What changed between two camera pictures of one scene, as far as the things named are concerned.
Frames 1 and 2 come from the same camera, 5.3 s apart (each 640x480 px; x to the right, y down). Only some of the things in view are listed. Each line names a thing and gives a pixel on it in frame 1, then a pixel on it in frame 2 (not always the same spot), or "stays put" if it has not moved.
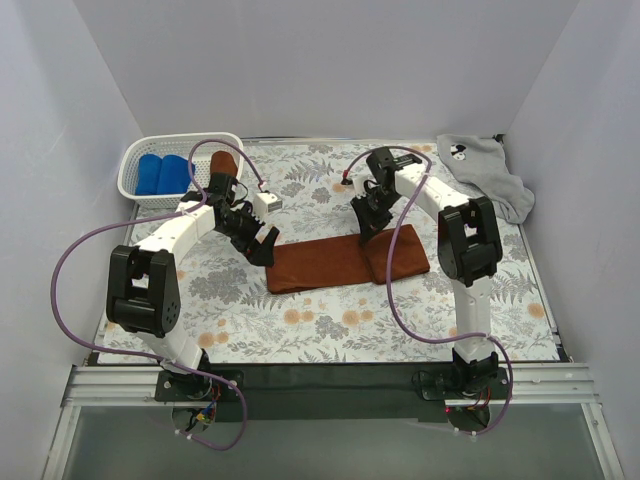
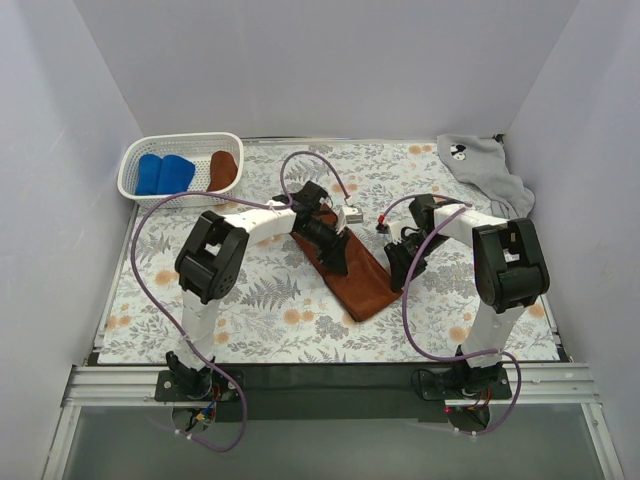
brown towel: [223, 162] stays put
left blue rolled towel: [149, 168] stays put
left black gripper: [254, 237] → [329, 245]
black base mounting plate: [333, 391] stays put
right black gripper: [372, 214] → [400, 260]
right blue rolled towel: [174, 175] stays put
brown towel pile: [297, 264] → [366, 288]
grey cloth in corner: [483, 164] stays put
